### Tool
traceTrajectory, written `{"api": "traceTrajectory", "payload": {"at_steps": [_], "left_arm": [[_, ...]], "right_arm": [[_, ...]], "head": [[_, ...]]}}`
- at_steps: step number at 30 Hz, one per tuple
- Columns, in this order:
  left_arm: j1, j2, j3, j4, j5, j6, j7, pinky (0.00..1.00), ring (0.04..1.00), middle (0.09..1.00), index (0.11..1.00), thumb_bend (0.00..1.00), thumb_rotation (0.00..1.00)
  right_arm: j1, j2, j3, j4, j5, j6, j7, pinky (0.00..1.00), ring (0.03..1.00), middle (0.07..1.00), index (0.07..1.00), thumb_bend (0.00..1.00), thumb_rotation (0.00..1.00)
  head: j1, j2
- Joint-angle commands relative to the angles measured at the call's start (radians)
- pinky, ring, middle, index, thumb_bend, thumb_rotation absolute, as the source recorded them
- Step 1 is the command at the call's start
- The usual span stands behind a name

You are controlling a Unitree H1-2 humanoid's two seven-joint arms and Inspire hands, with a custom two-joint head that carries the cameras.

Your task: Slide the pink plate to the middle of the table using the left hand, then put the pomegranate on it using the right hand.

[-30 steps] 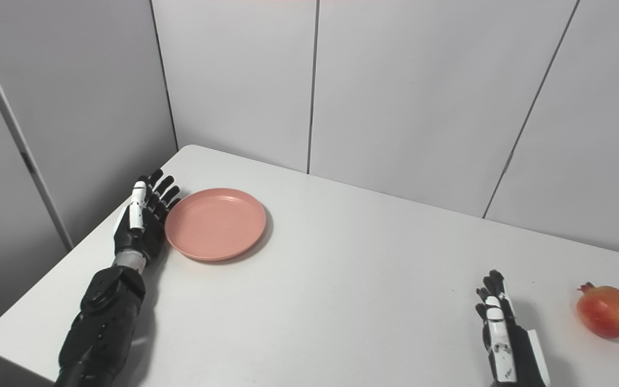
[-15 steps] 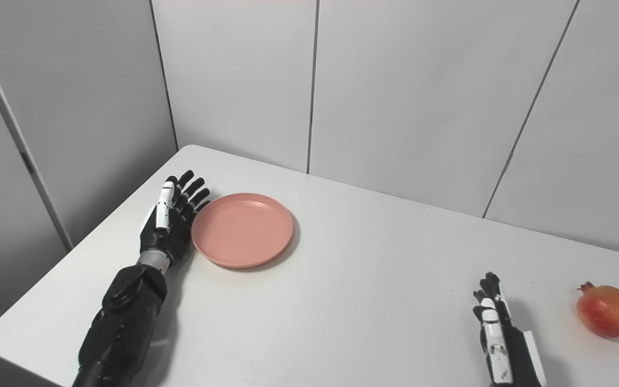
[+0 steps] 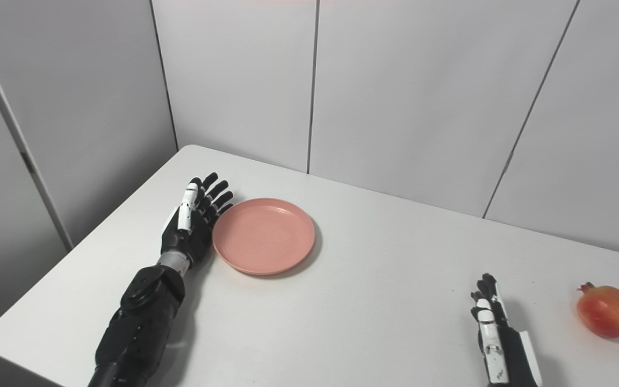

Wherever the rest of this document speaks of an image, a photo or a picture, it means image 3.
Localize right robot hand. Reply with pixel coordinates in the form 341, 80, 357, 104
470, 273, 543, 387

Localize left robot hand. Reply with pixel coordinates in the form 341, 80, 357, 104
160, 172, 234, 269

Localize red pomegranate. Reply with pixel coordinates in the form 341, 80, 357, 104
577, 282, 619, 339

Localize pink round plate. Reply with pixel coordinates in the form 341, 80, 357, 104
212, 198, 316, 276

